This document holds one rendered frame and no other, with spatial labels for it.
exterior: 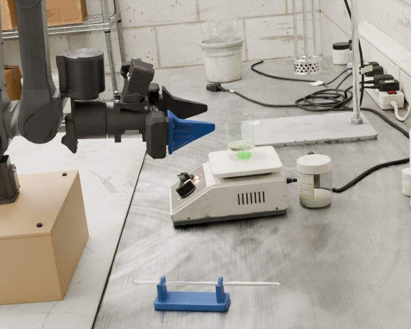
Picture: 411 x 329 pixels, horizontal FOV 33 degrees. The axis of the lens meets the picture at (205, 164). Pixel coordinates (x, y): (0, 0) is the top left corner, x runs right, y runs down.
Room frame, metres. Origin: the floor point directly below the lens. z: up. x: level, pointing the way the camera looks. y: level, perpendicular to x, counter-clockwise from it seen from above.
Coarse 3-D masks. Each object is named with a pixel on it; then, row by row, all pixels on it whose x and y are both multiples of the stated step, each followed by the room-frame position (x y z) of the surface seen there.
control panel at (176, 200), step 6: (198, 168) 1.20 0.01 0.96; (198, 174) 1.18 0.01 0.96; (204, 174) 1.16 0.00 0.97; (192, 180) 1.17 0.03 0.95; (204, 180) 1.13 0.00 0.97; (174, 186) 1.20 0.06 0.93; (198, 186) 1.12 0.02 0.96; (204, 186) 1.10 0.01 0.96; (174, 192) 1.17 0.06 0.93; (198, 192) 1.10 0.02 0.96; (174, 198) 1.14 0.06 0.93; (180, 198) 1.12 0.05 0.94; (186, 198) 1.10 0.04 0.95; (174, 204) 1.11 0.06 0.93; (180, 204) 1.10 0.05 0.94
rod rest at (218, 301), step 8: (160, 280) 0.85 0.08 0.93; (160, 288) 0.83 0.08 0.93; (216, 288) 0.81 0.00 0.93; (160, 296) 0.83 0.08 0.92; (168, 296) 0.84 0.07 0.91; (176, 296) 0.84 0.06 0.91; (184, 296) 0.84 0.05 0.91; (192, 296) 0.84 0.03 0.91; (200, 296) 0.83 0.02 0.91; (208, 296) 0.83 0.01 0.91; (216, 296) 0.81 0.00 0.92; (224, 296) 0.83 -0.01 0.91; (160, 304) 0.83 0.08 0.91; (168, 304) 0.82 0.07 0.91; (176, 304) 0.82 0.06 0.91; (184, 304) 0.82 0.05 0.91; (192, 304) 0.82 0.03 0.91; (200, 304) 0.81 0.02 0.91; (208, 304) 0.81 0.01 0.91; (216, 304) 0.81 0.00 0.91; (224, 304) 0.81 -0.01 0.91
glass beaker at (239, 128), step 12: (228, 120) 1.19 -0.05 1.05; (240, 120) 1.15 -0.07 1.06; (252, 120) 1.16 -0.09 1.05; (228, 132) 1.16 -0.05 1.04; (240, 132) 1.15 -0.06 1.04; (252, 132) 1.16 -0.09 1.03; (228, 144) 1.16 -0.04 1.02; (240, 144) 1.15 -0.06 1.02; (252, 144) 1.16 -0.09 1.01; (228, 156) 1.17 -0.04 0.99; (240, 156) 1.15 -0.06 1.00; (252, 156) 1.16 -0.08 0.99
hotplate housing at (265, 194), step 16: (208, 176) 1.14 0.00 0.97; (240, 176) 1.11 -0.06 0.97; (256, 176) 1.11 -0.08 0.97; (272, 176) 1.10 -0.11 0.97; (208, 192) 1.09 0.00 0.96; (224, 192) 1.09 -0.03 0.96; (240, 192) 1.09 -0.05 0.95; (256, 192) 1.09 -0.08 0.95; (272, 192) 1.09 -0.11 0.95; (176, 208) 1.09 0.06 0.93; (192, 208) 1.09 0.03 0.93; (208, 208) 1.09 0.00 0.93; (224, 208) 1.09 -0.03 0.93; (240, 208) 1.09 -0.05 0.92; (256, 208) 1.09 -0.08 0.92; (272, 208) 1.09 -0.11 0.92; (176, 224) 1.09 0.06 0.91
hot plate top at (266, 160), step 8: (216, 152) 1.21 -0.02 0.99; (224, 152) 1.20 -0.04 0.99; (256, 152) 1.19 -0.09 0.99; (264, 152) 1.18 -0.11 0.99; (272, 152) 1.18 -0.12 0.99; (216, 160) 1.16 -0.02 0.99; (224, 160) 1.16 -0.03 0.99; (232, 160) 1.16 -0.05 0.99; (240, 160) 1.15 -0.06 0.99; (248, 160) 1.15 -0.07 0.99; (256, 160) 1.14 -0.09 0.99; (264, 160) 1.14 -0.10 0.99; (272, 160) 1.14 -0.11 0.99; (216, 168) 1.12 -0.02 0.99; (224, 168) 1.12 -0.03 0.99; (232, 168) 1.11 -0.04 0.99; (240, 168) 1.11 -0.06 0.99; (248, 168) 1.11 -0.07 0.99; (256, 168) 1.10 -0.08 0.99; (264, 168) 1.10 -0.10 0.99; (272, 168) 1.10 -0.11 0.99; (280, 168) 1.10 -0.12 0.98; (216, 176) 1.10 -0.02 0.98; (224, 176) 1.10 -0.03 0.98; (232, 176) 1.10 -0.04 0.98
